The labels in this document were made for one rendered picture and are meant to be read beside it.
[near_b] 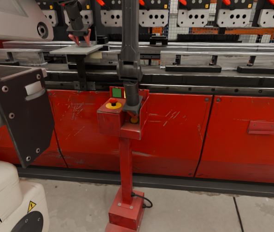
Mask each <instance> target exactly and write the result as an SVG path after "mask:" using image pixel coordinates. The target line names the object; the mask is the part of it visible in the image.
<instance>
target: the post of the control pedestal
mask: <svg viewBox="0 0 274 232"><path fill-rule="evenodd" d="M118 138H119V155H120V171H121V187H122V203H125V204H129V205H130V204H131V202H132V199H133V197H131V192H132V191H133V184H132V139H130V138H125V137H118Z"/></svg>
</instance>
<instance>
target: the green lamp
mask: <svg viewBox="0 0 274 232"><path fill-rule="evenodd" d="M112 92H113V97H120V98H121V89H118V88H112Z"/></svg>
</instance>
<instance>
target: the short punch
mask: <svg viewBox="0 0 274 232"><path fill-rule="evenodd" d="M89 29H91V33H90V38H89V43H91V45H97V35H96V27H90V28H89ZM79 41H80V42H81V43H86V41H85V38H84V36H79Z"/></svg>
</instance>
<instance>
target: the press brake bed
mask: <svg viewBox="0 0 274 232"><path fill-rule="evenodd" d="M44 81H45V85H46V88H47V93H48V97H49V101H50V105H51V109H52V114H53V118H54V121H55V125H54V129H53V134H52V138H51V143H50V146H49V147H48V148H47V149H46V150H45V151H44V152H43V153H42V154H40V155H39V156H38V157H37V158H36V159H35V160H34V161H33V162H32V163H31V164H30V165H29V166H27V167H26V168H22V165H21V163H20V160H19V158H18V155H17V153H16V150H15V148H14V145H13V142H12V140H11V137H10V135H9V133H8V130H7V127H6V125H4V126H2V127H0V161H4V162H9V163H11V164H13V165H14V166H16V168H17V172H18V176H19V177H24V178H36V179H46V180H61V181H73V182H88V183H97V184H109V185H121V171H120V155H119V138H118V136H113V135H107V134H101V133H99V125H98V117H97V110H98V109H99V108H100V107H101V106H102V105H103V104H104V103H105V102H106V101H108V100H109V99H110V98H111V96H110V86H111V87H124V85H123V81H89V80H87V87H88V90H87V91H80V85H79V80H58V79H44ZM138 89H146V90H149V109H148V124H147V126H146V128H145V131H144V133H143V135H142V137H141V140H138V139H132V184H133V186H136V187H147V188H158V189H170V190H181V191H204V192H214V193H222V194H236V195H244V196H256V197H274V134H257V133H248V132H247V129H248V126H249V124H250V121H253V122H274V86H260V85H229V84H198V83H166V82H140V84H139V85H138Z"/></svg>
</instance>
